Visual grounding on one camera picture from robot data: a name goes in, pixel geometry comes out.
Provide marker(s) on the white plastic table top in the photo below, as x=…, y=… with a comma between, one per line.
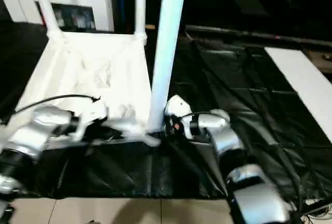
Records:
x=88, y=68

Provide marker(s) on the white plastic table leg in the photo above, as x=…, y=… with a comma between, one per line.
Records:
x=140, y=3
x=168, y=37
x=46, y=6

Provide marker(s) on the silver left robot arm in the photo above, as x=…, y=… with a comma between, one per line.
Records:
x=31, y=136

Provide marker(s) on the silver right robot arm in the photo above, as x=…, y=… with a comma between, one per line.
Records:
x=233, y=151

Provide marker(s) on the black plastic mat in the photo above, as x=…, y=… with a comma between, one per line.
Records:
x=249, y=115

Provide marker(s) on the small tan tag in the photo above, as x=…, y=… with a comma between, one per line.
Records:
x=150, y=27

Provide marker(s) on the small bottles behind glass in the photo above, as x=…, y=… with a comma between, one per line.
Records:
x=70, y=17

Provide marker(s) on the white paper sheet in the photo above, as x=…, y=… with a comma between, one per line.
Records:
x=303, y=84

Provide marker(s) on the dark elongated device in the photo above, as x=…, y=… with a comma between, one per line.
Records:
x=327, y=56

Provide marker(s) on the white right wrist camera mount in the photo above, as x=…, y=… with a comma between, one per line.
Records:
x=179, y=107

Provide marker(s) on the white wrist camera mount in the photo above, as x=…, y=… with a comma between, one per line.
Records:
x=179, y=107
x=92, y=112

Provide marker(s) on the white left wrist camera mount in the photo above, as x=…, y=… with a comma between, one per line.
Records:
x=92, y=112

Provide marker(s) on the dark metal rail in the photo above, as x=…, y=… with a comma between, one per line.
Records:
x=259, y=34

